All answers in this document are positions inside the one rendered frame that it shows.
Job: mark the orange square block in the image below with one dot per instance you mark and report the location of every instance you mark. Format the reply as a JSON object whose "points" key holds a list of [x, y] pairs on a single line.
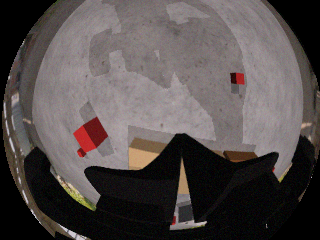
{"points": [[239, 156]]}

